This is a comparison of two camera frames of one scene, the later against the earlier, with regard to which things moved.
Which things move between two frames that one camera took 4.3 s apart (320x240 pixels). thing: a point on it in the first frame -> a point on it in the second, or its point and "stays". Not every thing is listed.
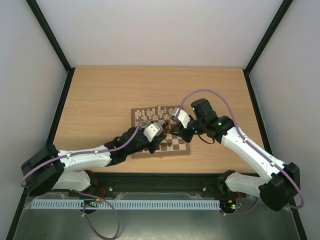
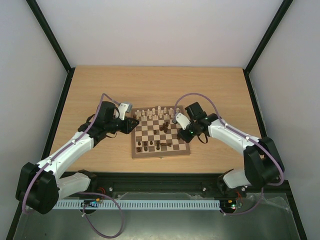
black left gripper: [156, 141] -> [127, 128]
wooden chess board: [172, 145] stays
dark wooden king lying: [165, 144] stays
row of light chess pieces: [164, 113] stays
